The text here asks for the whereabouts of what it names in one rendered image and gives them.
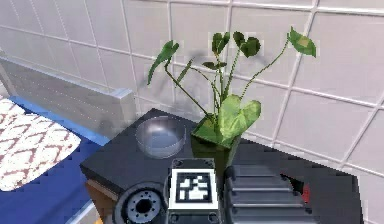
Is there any white red patterned pillow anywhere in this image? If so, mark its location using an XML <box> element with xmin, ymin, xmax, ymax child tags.
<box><xmin>0</xmin><ymin>97</ymin><xmax>82</xmax><ymax>193</ymax></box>

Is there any green house plant in pot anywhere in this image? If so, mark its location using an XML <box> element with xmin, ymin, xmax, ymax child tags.
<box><xmin>146</xmin><ymin>26</ymin><xmax>317</xmax><ymax>188</ymax></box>

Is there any small red object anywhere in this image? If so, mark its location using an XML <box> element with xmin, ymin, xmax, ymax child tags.
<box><xmin>300</xmin><ymin>184</ymin><xmax>311</xmax><ymax>204</ymax></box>

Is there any black bedside table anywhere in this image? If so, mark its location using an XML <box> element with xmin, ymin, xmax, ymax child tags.
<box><xmin>79</xmin><ymin>107</ymin><xmax>365</xmax><ymax>224</ymax></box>

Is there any blue bed with grey headboard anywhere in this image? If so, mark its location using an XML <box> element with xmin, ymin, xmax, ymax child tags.
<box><xmin>0</xmin><ymin>55</ymin><xmax>137</xmax><ymax>224</ymax></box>

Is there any clear glass bowl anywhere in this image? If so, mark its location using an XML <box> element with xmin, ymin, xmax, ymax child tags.
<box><xmin>134</xmin><ymin>115</ymin><xmax>188</xmax><ymax>160</ymax></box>

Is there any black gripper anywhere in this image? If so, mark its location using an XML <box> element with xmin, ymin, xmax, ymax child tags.
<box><xmin>112</xmin><ymin>181</ymin><xmax>170</xmax><ymax>224</ymax></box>

